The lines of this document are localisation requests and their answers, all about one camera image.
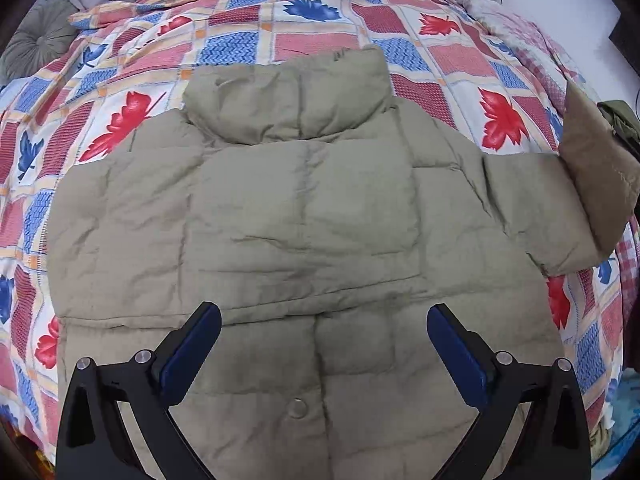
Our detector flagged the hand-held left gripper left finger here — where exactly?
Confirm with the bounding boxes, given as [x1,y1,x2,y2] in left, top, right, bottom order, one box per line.
[56,301,222,480]

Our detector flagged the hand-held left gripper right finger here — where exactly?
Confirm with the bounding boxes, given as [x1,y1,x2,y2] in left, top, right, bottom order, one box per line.
[426,303,592,480]

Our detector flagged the khaki puffer jacket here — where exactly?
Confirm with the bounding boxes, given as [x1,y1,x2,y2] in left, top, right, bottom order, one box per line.
[46,45,601,480]

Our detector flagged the blue patterned cloth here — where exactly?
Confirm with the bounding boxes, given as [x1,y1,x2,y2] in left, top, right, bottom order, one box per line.
[606,367,640,463]

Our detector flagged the olive green cloth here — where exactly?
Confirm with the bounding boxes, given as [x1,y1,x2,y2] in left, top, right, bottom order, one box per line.
[597,100,640,157]

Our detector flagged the grey round tufted cushion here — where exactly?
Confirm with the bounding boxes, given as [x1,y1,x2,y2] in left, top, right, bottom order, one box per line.
[0,0,81,86]

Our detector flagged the leaf print patchwork quilt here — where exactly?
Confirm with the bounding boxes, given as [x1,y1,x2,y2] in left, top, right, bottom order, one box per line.
[0,0,626,463]

